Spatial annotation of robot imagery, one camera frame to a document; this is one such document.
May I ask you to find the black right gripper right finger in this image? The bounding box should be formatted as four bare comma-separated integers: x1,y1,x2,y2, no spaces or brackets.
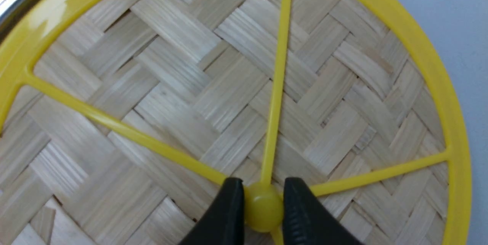
282,178,362,245

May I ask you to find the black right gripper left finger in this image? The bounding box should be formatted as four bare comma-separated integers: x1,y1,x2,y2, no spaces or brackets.
179,178,244,245

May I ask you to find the yellow bamboo steamer lid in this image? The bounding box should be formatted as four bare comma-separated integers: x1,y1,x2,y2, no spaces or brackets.
1,0,471,245

